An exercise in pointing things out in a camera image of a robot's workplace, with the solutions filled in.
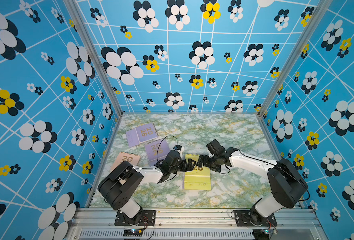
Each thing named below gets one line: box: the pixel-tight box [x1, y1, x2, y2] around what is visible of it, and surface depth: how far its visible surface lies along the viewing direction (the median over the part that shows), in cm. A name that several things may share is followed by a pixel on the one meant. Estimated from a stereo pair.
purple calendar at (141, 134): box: [125, 122, 159, 148], surface depth 108 cm
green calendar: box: [184, 154, 211, 190], surface depth 85 cm
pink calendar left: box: [110, 151, 141, 172], surface depth 96 cm
